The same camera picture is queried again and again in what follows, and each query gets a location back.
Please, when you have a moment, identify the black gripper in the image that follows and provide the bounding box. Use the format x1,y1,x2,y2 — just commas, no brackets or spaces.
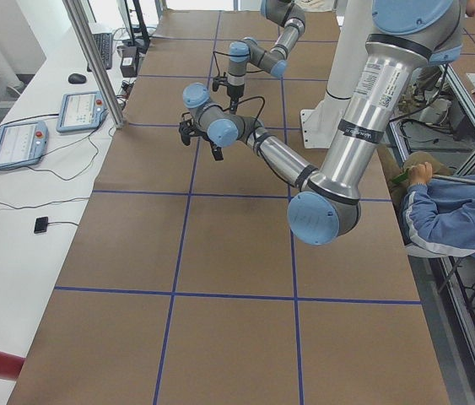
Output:
226,84,244,114
210,142,224,161

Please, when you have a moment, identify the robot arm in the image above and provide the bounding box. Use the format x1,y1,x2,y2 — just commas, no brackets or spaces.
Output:
219,0,305,114
180,1,466,246

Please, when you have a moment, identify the person's hand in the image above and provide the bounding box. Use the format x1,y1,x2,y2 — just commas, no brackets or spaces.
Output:
408,162,433,186

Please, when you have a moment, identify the black monitor stand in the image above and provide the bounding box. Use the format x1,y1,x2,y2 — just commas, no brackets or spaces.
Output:
126,0,150,54

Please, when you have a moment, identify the black power adapter box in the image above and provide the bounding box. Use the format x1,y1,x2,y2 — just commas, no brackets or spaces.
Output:
120,46,139,78

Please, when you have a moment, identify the black keyboard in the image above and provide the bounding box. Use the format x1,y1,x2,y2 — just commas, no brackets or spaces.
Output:
92,32,113,70

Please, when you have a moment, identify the far teach pendant tablet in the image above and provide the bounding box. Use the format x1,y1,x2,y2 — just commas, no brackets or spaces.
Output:
56,91,107,133

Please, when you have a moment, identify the teach pendant tablet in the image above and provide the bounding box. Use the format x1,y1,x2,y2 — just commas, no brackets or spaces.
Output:
56,91,107,133
0,121,48,170

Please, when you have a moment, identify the black computer mouse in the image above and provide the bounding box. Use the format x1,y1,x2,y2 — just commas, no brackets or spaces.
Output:
67,73,87,84

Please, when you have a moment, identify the small black square puck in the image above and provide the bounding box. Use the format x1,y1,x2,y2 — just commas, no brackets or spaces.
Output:
34,216,49,235

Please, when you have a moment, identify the near teach pendant tablet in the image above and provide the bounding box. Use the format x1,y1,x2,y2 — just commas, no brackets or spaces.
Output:
0,121,48,170

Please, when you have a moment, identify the person in blue sweatshirt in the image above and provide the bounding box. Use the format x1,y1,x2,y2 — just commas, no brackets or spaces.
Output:
375,143,475,262

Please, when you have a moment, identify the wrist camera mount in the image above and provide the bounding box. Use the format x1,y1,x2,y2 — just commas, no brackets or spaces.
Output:
212,73,229,92
179,112,197,146

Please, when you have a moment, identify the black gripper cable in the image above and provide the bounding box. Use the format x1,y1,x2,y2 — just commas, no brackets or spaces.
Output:
211,50,266,127

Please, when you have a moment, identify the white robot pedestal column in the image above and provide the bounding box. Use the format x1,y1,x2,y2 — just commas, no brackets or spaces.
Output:
300,0,373,149

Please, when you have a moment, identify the aluminium frame post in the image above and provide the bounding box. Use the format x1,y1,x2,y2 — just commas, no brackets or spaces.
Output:
62,0,125,129

